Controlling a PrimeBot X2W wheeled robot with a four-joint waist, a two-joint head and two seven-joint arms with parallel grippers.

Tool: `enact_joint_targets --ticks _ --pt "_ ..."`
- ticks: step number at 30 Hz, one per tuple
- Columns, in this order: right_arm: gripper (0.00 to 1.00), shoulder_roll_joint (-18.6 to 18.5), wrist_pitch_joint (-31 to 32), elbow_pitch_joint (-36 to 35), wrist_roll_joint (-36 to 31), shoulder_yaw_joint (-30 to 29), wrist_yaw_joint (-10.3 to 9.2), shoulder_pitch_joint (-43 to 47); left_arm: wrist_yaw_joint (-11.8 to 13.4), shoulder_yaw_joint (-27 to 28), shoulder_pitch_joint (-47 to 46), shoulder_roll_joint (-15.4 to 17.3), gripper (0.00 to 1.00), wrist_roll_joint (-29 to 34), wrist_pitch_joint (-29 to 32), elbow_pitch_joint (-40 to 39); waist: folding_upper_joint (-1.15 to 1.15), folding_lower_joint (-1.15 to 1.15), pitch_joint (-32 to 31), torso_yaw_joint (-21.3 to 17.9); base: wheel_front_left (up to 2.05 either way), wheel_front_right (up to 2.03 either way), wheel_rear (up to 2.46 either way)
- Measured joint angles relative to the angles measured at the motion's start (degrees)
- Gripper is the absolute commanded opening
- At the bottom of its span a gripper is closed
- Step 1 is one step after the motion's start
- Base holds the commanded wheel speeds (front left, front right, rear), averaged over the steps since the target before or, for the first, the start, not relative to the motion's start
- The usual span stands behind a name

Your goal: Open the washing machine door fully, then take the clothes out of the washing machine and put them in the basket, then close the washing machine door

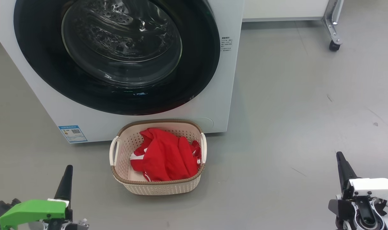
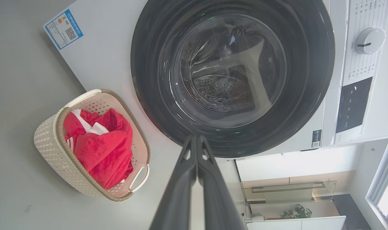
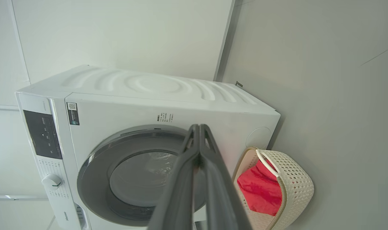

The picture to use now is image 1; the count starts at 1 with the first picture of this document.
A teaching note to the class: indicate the black round glass washer door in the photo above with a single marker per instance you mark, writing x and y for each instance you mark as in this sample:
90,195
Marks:
200,73

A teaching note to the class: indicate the cream laundry basket brown rim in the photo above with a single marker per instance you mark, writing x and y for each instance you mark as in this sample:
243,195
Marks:
162,188

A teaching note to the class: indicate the black caster wheel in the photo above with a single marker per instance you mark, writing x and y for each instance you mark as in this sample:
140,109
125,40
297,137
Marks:
334,46

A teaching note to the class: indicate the red and white garment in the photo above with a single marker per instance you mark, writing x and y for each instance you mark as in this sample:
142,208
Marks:
165,156

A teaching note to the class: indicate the blue energy label sticker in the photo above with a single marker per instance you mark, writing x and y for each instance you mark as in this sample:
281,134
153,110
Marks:
73,133

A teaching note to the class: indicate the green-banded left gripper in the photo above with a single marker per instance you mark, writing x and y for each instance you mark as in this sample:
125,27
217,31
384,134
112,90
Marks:
31,209

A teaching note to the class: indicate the white front-load washing machine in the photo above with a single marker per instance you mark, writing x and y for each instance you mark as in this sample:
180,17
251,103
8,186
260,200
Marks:
219,105

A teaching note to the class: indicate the white cart with metal leg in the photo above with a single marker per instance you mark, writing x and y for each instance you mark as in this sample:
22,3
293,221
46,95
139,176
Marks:
283,9

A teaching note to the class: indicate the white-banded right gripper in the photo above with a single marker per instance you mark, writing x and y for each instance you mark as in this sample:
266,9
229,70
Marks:
372,187

